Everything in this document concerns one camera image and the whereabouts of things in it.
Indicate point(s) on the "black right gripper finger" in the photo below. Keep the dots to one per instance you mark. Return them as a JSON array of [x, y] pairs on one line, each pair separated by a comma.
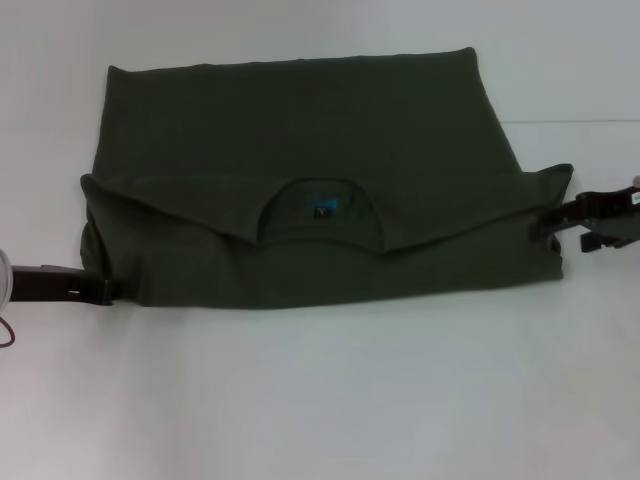
[[595, 242], [555, 225]]

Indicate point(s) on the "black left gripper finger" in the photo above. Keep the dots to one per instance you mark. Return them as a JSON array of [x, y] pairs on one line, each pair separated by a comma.
[[114, 291]]

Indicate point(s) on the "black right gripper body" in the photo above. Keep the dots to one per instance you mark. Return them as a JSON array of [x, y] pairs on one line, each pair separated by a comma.
[[610, 215]]

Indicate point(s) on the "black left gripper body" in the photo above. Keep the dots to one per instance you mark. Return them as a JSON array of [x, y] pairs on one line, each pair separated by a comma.
[[55, 285]]

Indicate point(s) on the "dark green FREE t-shirt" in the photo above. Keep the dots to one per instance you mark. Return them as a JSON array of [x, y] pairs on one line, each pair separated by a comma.
[[325, 150]]

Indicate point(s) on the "silver right wrist angled plug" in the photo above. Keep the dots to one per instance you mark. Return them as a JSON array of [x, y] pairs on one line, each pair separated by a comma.
[[636, 181]]

